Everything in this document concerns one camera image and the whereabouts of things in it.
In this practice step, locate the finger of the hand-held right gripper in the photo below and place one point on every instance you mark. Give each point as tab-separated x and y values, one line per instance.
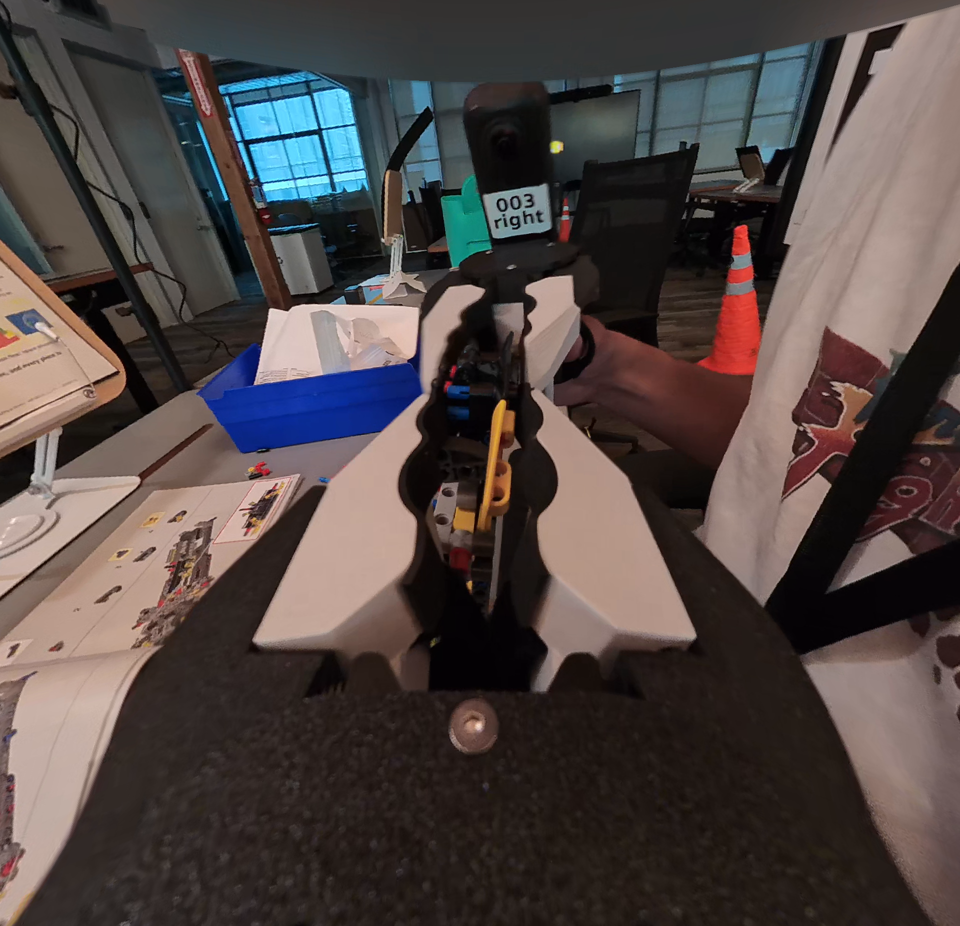
442	326
555	318

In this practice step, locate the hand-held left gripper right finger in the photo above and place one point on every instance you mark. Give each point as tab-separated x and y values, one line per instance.
607	558

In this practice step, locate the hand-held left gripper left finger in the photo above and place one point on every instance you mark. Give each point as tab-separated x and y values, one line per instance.
345	558

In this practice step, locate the lego car chassis model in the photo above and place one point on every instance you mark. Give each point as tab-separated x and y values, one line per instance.
465	506

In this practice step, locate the yellow thin lego beam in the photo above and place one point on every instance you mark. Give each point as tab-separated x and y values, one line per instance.
496	461

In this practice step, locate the person's right forearm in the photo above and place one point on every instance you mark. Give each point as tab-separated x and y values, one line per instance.
690	408

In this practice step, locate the scattered small lego pins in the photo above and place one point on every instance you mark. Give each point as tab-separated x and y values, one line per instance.
259	470

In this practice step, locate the lego instruction booklet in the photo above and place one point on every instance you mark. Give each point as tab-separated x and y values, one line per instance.
112	581

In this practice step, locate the person's right hand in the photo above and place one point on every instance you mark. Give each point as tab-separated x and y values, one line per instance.
607	375

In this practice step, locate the small orange traffic cone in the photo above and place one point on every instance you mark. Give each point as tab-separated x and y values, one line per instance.
565	225

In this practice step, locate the teal felt bag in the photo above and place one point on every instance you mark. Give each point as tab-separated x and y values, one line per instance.
461	228

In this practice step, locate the black mesh office chair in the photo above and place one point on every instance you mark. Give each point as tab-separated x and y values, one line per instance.
637	221

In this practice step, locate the black wooden desk lamp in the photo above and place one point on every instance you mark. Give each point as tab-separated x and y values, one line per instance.
391	198

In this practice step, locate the white paper bags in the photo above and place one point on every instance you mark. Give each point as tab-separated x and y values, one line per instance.
292	341

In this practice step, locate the blue plastic bin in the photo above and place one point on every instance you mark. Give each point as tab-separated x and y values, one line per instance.
315	408

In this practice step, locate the white cabinet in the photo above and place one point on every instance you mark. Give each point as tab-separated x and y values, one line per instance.
300	258

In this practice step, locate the large orange traffic cone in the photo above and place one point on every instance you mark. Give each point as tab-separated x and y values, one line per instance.
735	326

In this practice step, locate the paned window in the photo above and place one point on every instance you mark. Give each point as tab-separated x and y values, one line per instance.
292	138

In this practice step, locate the background office desk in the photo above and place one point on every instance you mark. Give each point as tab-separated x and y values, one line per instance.
735	191

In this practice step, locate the black white marker sign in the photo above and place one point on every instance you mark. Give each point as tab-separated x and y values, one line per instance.
840	101

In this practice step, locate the printed instruction sheet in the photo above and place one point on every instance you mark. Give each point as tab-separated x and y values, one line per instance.
37	356

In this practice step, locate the black pole stand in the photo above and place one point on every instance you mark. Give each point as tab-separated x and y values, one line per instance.
90	206

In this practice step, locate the wall television screen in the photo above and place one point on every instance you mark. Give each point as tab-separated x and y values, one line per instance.
600	131

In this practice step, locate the wooden post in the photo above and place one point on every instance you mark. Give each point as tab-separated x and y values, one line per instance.
232	176

